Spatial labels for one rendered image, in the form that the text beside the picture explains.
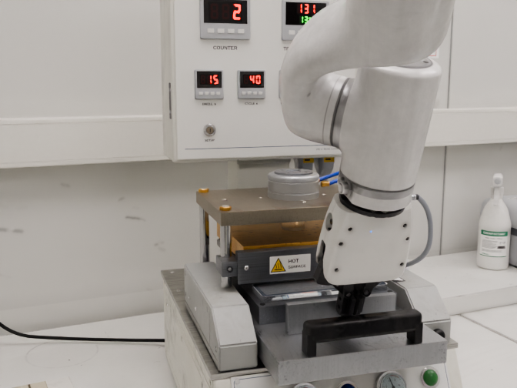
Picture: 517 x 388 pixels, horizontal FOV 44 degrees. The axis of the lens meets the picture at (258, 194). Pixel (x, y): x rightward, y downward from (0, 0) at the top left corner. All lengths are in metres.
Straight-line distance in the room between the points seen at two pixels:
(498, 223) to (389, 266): 1.02
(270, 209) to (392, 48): 0.40
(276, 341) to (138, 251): 0.76
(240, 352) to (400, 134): 0.34
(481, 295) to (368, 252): 0.90
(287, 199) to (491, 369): 0.57
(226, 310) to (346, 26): 0.42
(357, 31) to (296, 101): 0.13
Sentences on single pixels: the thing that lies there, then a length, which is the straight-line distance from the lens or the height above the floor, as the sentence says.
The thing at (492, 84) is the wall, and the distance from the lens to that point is 1.98.
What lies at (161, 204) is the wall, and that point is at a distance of 1.50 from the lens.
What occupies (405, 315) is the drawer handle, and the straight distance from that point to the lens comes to 0.80.
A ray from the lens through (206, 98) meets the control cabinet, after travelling 1.06.
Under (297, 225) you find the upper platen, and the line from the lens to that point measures 0.98.
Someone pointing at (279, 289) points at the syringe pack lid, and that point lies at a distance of 0.88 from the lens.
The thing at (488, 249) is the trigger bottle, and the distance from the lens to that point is 1.78.
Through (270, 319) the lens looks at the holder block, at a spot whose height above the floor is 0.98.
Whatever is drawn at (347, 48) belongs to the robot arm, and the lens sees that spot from 0.56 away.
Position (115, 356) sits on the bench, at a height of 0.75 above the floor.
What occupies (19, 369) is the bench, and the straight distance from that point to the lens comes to 1.33.
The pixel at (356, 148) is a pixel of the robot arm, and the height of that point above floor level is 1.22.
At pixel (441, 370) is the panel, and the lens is 0.93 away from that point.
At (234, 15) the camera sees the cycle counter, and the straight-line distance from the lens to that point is 1.08.
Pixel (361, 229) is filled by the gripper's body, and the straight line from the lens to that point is 0.72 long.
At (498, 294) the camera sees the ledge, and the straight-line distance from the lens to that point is 1.65.
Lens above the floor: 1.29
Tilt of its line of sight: 10 degrees down
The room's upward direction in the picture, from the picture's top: straight up
